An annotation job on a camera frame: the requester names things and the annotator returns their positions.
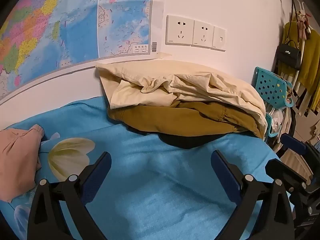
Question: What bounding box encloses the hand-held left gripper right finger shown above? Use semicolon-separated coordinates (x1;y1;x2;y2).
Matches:
211;150;295;240

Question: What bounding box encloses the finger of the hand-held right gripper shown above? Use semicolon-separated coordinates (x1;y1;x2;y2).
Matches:
280;133;307;156
265;159;312;189

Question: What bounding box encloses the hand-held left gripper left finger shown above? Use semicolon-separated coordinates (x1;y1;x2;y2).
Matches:
27;151;112;240

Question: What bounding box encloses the pink garment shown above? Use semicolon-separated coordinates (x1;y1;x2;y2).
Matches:
0;124;45;203

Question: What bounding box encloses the cream garment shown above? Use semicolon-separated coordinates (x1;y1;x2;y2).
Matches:
96;60;267;139

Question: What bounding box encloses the blue floral bed sheet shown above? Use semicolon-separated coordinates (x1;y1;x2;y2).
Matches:
0;96;293;240

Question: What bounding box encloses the black garment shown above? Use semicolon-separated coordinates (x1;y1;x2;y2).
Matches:
126;126;227;149

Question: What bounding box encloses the teal plastic storage rack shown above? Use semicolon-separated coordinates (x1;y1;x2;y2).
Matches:
254;67;294;138

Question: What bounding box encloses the olive garment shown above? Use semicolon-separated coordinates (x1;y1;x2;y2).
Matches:
107;101;263;138

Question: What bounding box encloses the yellow-green sweater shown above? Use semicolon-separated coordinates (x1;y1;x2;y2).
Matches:
279;21;320;110

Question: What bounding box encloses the black handbag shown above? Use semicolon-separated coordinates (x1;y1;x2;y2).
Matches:
276;0;302;70

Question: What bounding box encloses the white coat rack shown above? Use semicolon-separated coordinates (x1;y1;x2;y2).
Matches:
290;0;313;80

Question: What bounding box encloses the plush pendant with bow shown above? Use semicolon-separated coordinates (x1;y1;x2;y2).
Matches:
295;2;312;40

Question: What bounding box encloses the white wall socket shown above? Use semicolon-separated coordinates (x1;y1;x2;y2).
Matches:
166;15;195;46
191;19;215;48

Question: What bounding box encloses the colourful wall map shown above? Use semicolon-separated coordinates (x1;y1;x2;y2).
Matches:
0;0;173;105

